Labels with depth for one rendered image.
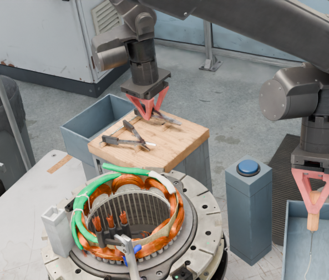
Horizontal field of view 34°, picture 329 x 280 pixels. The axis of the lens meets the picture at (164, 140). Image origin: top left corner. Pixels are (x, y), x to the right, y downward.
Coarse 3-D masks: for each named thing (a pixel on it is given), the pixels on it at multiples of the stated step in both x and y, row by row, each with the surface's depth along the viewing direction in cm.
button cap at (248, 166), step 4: (244, 160) 113; (248, 160) 113; (252, 160) 113; (240, 164) 112; (244, 164) 112; (248, 164) 112; (252, 164) 112; (256, 164) 112; (240, 168) 111; (244, 168) 111; (248, 168) 111; (252, 168) 111; (256, 168) 111; (244, 172) 111; (248, 172) 110; (252, 172) 110
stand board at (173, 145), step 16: (160, 112) 127; (112, 128) 124; (144, 128) 123; (160, 128) 122; (176, 128) 121; (192, 128) 121; (208, 128) 120; (96, 144) 120; (112, 144) 119; (128, 144) 119; (160, 144) 117; (176, 144) 117; (192, 144) 117; (112, 160) 117; (128, 160) 114; (144, 160) 114; (160, 160) 113; (176, 160) 114
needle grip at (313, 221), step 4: (312, 192) 82; (316, 192) 82; (320, 192) 82; (312, 196) 81; (316, 196) 81; (312, 200) 82; (316, 200) 81; (308, 216) 83; (312, 216) 82; (316, 216) 82; (308, 220) 83; (312, 220) 82; (316, 220) 82; (308, 224) 83; (312, 224) 82; (316, 224) 82; (308, 228) 83; (312, 228) 82; (316, 228) 82
